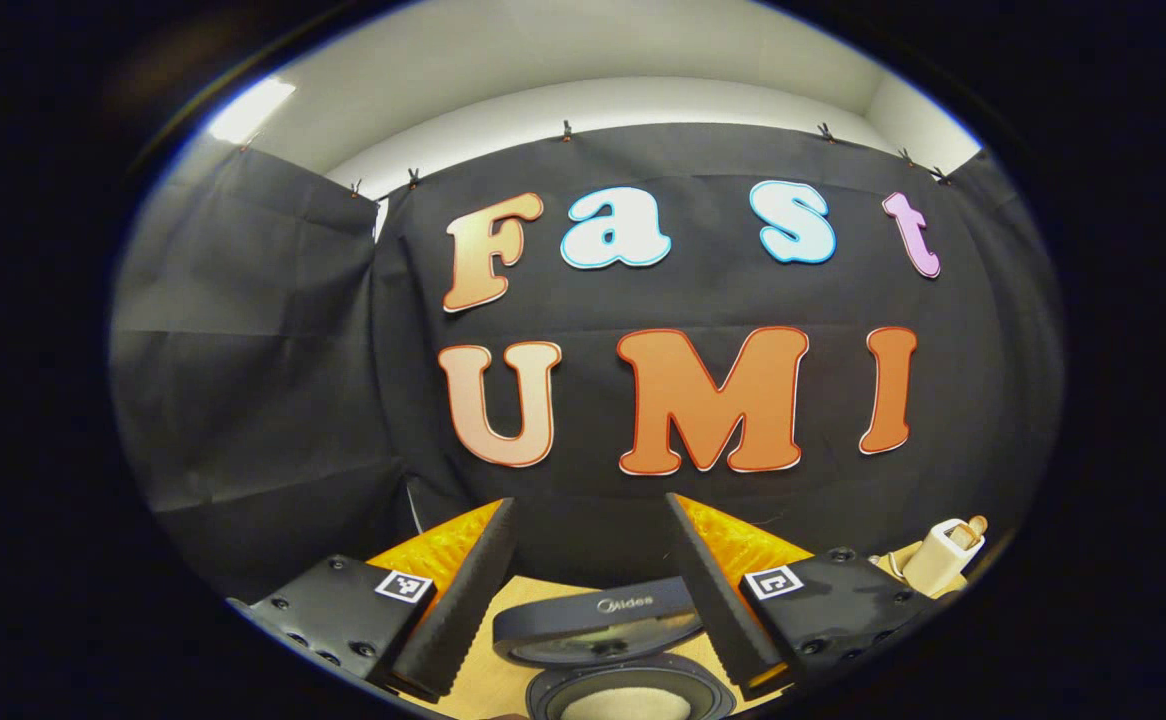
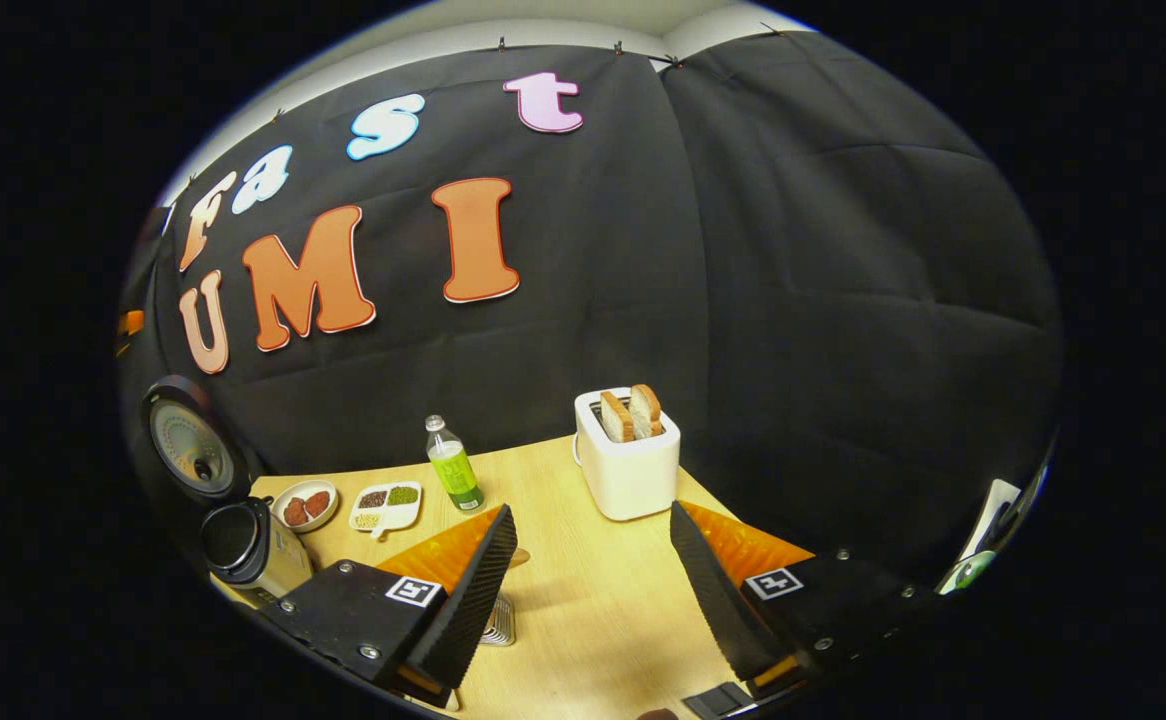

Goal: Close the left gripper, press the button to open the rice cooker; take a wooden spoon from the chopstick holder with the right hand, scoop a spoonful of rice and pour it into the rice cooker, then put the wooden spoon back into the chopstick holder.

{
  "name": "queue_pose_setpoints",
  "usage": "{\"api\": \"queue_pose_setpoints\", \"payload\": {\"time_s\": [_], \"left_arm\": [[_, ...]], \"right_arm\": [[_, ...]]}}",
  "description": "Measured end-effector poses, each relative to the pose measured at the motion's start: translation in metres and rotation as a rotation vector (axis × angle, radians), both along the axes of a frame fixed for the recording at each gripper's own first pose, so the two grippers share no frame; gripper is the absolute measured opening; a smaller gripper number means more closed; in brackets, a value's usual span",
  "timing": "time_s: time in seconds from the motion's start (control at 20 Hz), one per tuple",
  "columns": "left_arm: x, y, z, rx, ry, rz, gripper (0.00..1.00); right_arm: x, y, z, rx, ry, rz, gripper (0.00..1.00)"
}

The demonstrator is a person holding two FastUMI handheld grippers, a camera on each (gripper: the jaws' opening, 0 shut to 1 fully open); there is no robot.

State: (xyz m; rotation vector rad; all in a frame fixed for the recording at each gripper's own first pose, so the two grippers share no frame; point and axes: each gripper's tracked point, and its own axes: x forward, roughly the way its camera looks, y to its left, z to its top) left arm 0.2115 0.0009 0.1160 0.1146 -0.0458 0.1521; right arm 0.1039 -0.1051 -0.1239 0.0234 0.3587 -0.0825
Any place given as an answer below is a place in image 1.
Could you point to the black backdrop cloth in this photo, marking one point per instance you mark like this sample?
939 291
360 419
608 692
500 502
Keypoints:
593 300

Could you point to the toast bread slice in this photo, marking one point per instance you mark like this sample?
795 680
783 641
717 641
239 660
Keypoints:
961 535
978 522

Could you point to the row of black cloth clips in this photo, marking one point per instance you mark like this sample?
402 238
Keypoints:
566 130

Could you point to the black rice cooker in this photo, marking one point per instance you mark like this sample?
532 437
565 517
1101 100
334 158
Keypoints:
593 615

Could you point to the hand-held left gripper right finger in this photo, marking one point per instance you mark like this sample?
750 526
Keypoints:
713 590

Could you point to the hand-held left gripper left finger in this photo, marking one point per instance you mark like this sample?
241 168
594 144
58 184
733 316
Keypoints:
458 600

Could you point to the white toaster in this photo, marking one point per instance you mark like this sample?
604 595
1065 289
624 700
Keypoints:
933 560

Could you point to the ceiling light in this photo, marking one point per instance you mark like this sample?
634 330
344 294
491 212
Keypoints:
248 108

